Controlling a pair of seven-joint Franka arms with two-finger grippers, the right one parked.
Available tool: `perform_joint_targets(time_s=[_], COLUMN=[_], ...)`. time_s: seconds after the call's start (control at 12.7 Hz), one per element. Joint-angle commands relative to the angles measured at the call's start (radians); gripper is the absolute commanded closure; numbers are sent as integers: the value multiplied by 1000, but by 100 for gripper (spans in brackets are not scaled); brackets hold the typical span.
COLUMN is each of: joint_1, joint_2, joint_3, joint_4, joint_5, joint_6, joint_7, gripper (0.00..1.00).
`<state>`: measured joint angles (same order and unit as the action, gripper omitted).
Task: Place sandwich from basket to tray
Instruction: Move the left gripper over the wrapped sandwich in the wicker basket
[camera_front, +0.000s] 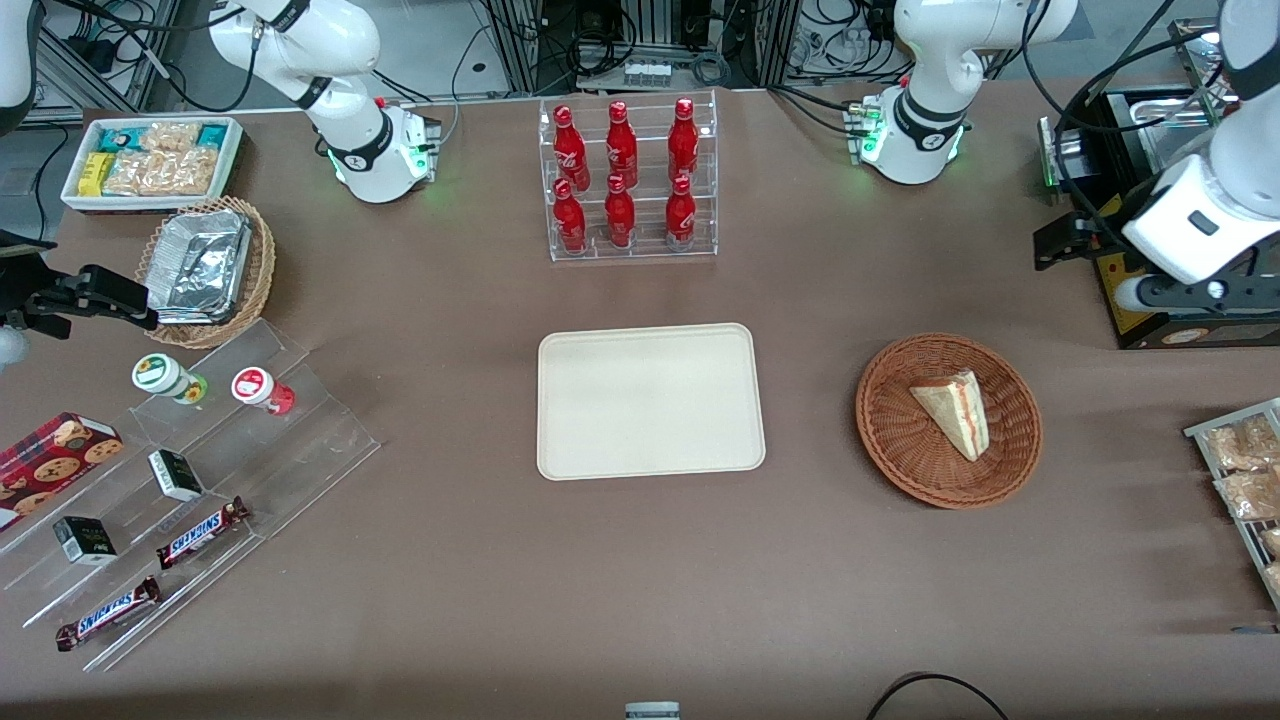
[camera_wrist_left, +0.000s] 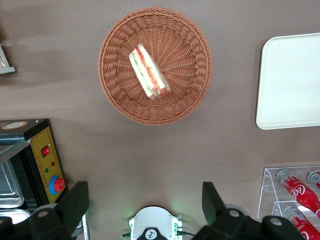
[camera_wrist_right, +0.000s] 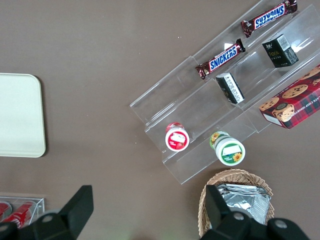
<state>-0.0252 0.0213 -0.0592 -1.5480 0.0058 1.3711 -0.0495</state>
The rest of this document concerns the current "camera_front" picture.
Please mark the brown wicker basket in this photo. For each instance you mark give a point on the brown wicker basket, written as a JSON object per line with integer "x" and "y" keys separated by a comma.
{"x": 900, "y": 450}

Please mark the small grey device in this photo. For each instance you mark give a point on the small grey device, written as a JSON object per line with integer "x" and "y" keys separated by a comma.
{"x": 652, "y": 712}

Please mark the teal snack packet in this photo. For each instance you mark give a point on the teal snack packet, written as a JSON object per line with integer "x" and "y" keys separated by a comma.
{"x": 118, "y": 138}
{"x": 213, "y": 135}

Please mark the clear beige snack bag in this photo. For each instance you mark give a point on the clear beige snack bag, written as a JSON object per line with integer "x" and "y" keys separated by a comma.
{"x": 1250, "y": 495}
{"x": 1240, "y": 445}
{"x": 1273, "y": 580}
{"x": 1270, "y": 542}
{"x": 170, "y": 137}
{"x": 165, "y": 172}

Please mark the Snickers chocolate bar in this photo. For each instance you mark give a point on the Snickers chocolate bar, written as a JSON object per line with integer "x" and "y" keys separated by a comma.
{"x": 200, "y": 535}
{"x": 108, "y": 612}

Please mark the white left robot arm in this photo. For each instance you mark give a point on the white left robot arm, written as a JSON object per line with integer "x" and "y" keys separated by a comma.
{"x": 930, "y": 60}

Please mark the red lidded cup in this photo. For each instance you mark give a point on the red lidded cup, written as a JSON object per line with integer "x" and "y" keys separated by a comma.
{"x": 252, "y": 385}

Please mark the red tartan cookie box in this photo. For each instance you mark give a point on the red tartan cookie box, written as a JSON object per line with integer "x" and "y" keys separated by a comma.
{"x": 50, "y": 465}

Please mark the stack of foil trays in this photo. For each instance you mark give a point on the stack of foil trays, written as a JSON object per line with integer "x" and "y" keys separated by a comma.
{"x": 200, "y": 265}

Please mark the yellow snack packet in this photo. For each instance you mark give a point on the yellow snack packet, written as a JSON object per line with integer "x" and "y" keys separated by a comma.
{"x": 96, "y": 175}

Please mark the green lidded cup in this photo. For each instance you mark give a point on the green lidded cup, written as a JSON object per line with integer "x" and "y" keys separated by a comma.
{"x": 158, "y": 372}

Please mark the light wicker basket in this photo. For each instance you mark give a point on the light wicker basket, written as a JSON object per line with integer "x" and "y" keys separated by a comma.
{"x": 258, "y": 290}

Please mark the red cola bottle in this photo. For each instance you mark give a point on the red cola bottle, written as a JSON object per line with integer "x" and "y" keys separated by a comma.
{"x": 680, "y": 215}
{"x": 683, "y": 145}
{"x": 570, "y": 225}
{"x": 622, "y": 150}
{"x": 572, "y": 155}
{"x": 620, "y": 215}

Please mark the steel warmer pan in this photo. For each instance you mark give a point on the steel warmer pan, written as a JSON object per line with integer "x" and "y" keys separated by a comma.
{"x": 1170, "y": 125}

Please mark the small black box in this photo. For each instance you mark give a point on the small black box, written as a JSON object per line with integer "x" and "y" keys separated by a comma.
{"x": 85, "y": 540}
{"x": 175, "y": 475}

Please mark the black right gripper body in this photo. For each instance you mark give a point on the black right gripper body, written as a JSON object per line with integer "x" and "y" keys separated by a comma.
{"x": 40, "y": 297}

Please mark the triangular sandwich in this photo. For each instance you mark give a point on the triangular sandwich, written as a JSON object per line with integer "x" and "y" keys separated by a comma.
{"x": 960, "y": 415}

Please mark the black food warmer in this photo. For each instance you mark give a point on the black food warmer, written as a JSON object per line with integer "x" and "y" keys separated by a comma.
{"x": 1240, "y": 330}

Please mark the clear acrylic step display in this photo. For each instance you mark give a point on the clear acrylic step display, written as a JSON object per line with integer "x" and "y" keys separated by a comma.
{"x": 320, "y": 440}

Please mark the cream plastic tray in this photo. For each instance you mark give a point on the cream plastic tray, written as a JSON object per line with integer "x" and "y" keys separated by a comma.
{"x": 650, "y": 400}

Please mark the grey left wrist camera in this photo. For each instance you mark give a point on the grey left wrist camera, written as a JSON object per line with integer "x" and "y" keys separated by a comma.
{"x": 1180, "y": 293}

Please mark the grey power strip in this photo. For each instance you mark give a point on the grey power strip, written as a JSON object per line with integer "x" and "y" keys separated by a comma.
{"x": 647, "y": 74}

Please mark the white plastic snack bin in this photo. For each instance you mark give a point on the white plastic snack bin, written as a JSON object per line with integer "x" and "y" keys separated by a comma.
{"x": 140, "y": 204}

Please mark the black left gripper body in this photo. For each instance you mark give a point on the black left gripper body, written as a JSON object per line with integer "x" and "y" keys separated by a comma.
{"x": 1094, "y": 232}

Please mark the clear acrylic bottle rack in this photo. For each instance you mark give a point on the clear acrylic bottle rack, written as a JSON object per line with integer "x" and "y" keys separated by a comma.
{"x": 648, "y": 205}

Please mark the aluminium frame cabinet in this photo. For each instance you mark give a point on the aluminium frame cabinet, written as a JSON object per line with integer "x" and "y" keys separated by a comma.
{"x": 650, "y": 25}

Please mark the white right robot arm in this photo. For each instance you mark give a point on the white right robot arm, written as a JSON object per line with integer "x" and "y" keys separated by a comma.
{"x": 340, "y": 45}

